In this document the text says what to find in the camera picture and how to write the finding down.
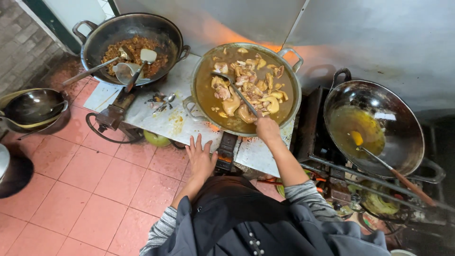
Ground person's left hand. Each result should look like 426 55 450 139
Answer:
185 134 218 181

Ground person's right hand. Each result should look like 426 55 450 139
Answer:
255 112 282 144

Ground long metal cooking spatula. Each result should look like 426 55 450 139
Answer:
211 72 263 119

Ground black gas burner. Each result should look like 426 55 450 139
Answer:
214 132 239 175

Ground chicken stew in brown sauce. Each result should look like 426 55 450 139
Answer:
195 47 296 125

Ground large silver wok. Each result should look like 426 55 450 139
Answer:
182 43 304 138

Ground person's grey striped sweater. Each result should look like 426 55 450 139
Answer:
139 179 343 256

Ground yellow cooking oil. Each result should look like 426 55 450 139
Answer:
329 106 387 159

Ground small metal spoon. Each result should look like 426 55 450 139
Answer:
153 93 176 114

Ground person's dark apron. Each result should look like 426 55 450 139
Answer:
146 176 391 256

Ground green gas cylinder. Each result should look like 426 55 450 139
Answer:
143 130 172 148
358 184 401 216

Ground food scraps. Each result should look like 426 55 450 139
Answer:
145 92 175 111

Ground black wok with oil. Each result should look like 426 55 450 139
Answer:
323 68 446 184

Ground rusty gas burner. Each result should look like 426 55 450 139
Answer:
95 87 140 133

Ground brown fried minced food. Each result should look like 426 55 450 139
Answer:
101 34 169 79

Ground large black wok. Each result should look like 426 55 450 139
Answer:
73 13 191 88

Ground small black wok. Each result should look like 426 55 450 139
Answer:
3 89 69 126

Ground yellowish metal wok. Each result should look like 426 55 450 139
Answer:
0 88 69 131

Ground silver metal lid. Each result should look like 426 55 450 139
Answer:
0 143 11 184

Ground black metal stove frame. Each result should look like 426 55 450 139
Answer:
294 85 455 230

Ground dark-handled metal spatula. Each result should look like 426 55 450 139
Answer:
124 48 158 94

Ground wooden-handled metal spatula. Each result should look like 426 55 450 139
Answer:
350 130 438 207

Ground black gas hose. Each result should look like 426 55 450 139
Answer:
85 112 143 144

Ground long grey-handled metal spatula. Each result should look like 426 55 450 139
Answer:
62 46 134 87

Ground green door frame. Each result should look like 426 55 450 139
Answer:
21 0 83 56

